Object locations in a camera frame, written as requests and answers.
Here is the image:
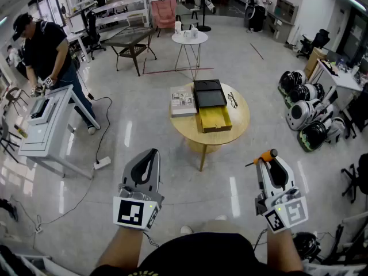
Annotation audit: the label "person's beige trousers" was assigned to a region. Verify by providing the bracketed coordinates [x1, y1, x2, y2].
[198, 218, 239, 237]

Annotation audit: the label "yellow black tool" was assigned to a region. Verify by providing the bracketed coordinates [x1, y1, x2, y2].
[14, 125, 29, 139]

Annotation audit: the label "white metal rack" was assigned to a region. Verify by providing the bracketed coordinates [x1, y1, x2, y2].
[301, 211, 368, 276]

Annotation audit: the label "grey picture book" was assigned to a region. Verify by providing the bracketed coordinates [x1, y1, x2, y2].
[170, 85, 198, 118]

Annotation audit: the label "long black power cable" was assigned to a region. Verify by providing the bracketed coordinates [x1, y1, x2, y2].
[86, 76, 113, 165]

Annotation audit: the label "black metal chair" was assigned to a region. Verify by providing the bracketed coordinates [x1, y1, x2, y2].
[0, 116, 22, 163]

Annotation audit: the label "white standing desk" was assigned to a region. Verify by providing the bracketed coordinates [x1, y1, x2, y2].
[17, 84, 101, 181]

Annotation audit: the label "grey cabinet with pegboard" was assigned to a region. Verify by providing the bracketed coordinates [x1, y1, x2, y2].
[267, 0, 300, 44]

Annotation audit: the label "dark metal coffee table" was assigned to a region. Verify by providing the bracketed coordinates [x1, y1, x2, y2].
[103, 26, 158, 77]

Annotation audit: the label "small grey black device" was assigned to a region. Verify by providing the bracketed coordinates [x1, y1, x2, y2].
[27, 96, 57, 126]

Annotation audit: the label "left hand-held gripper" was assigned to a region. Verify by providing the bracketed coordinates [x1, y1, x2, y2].
[113, 148, 165, 230]

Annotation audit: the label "white shelving unit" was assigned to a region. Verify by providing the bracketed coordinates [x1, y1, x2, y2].
[66, 0, 152, 36]

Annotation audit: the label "white round side table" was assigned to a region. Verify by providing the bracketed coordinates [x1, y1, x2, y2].
[171, 30, 209, 82]

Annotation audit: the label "person's right forearm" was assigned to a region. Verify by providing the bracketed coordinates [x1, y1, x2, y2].
[266, 228, 304, 273]

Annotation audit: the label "white office desk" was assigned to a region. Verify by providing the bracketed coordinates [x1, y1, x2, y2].
[66, 32, 91, 64]

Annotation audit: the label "black floor stand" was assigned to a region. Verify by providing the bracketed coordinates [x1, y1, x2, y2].
[198, 0, 212, 33]

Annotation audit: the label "orange screwdriver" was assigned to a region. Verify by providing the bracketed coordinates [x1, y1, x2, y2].
[244, 148, 279, 168]

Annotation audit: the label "round wooden table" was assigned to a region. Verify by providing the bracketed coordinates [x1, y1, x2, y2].
[169, 82, 251, 172]

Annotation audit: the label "black office chair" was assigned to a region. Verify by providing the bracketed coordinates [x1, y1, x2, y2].
[340, 153, 368, 204]
[85, 10, 107, 60]
[296, 29, 331, 60]

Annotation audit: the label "white power strip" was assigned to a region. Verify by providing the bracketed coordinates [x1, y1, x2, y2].
[94, 156, 112, 171]

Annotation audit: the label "brown chair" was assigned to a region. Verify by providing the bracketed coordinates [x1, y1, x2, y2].
[5, 87, 29, 116]

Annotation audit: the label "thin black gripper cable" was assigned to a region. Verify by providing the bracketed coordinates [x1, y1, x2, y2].
[252, 228, 268, 251]
[143, 233, 160, 248]

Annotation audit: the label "white cluttered table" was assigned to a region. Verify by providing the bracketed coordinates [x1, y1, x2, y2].
[309, 57, 365, 109]

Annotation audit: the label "single black round backpack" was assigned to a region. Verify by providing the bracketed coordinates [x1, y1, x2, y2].
[293, 231, 321, 263]

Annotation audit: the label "glass entrance door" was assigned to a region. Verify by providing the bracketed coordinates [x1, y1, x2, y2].
[28, 0, 67, 28]

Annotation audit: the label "person's black shirt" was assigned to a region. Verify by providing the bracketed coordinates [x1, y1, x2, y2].
[90, 232, 313, 276]

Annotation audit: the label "long white floor cable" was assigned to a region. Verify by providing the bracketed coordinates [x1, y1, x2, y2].
[8, 168, 95, 235]

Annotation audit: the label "black eyeglasses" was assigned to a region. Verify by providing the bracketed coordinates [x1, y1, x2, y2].
[227, 92, 239, 109]

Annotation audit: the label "brown cardboard box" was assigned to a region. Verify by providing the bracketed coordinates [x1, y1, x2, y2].
[304, 47, 328, 80]

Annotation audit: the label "person's left forearm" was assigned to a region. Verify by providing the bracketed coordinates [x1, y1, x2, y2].
[96, 225, 152, 270]

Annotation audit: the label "pile of helmets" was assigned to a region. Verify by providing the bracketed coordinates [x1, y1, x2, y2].
[277, 69, 347, 154]

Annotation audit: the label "pink armchair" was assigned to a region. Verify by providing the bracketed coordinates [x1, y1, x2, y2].
[151, 0, 178, 38]

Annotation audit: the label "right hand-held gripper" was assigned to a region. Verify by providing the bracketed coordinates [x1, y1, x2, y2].
[255, 155, 309, 235]

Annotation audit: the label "grey chair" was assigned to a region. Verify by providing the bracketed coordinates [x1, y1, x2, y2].
[175, 3, 200, 31]

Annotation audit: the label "black tray box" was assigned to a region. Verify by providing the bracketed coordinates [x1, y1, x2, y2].
[193, 79, 233, 134]

